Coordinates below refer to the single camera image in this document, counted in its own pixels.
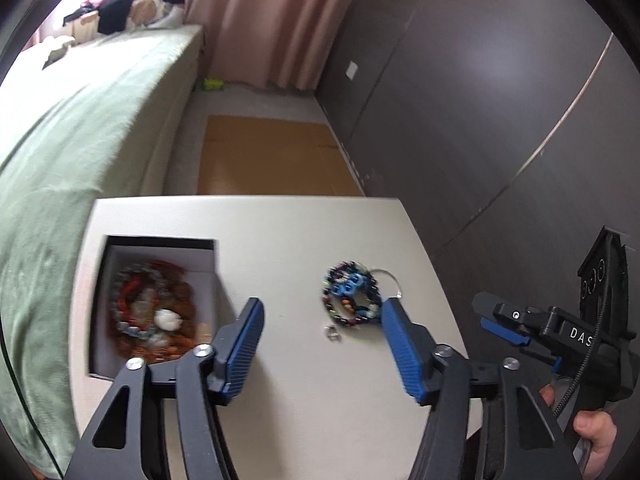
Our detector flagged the pile of brown bead bracelets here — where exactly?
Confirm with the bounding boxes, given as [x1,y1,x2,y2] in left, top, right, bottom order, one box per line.
[109,259,202,362]

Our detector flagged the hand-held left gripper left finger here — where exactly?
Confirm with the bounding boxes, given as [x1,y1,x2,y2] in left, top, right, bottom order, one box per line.
[70,296,266,480]

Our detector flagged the green bed sheet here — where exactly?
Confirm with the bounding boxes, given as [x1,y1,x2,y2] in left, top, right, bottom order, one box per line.
[0,25,207,479]

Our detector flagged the beige bed base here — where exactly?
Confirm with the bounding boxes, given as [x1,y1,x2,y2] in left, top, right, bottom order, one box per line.
[142,25,209,197]

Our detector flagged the dark bead bracelet blue charms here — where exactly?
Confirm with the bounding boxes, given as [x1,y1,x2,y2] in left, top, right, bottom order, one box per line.
[321,261,385,329]

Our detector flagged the brown cardboard sheet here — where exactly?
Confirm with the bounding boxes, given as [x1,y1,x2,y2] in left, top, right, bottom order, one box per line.
[196,114,365,196]

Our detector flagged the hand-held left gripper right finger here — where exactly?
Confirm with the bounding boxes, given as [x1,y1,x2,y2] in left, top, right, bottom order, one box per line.
[381,297,583,480]

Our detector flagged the wide pink curtain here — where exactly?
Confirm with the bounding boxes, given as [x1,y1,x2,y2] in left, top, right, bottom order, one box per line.
[184,0,375,92]

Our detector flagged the dark grey wardrobe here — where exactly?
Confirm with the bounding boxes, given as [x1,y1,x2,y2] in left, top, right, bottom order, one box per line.
[315,0,640,411]

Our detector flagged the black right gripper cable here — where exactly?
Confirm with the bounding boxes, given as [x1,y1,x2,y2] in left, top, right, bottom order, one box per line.
[552,232,619,417]

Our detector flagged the thin silver bangle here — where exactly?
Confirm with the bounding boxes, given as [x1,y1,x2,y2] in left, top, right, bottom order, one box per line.
[371,268,404,302]

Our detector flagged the white stone pendant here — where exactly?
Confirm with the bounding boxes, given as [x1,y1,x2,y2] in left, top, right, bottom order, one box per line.
[154,309,183,332]

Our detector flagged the person's right hand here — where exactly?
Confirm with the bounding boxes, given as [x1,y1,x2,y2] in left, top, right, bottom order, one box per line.
[539,385,618,466]

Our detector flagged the black jewelry box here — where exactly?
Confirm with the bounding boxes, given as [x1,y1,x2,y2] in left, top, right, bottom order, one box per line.
[87,234,236,380]

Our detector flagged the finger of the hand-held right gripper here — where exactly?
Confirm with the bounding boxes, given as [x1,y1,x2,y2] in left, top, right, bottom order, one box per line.
[478,318,531,347]
[472,291,547,334]

